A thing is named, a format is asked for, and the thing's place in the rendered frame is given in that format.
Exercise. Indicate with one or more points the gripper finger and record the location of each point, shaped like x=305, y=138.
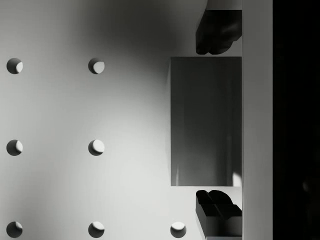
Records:
x=220, y=217
x=217, y=32

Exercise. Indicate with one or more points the grey cube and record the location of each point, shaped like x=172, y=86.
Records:
x=206, y=120

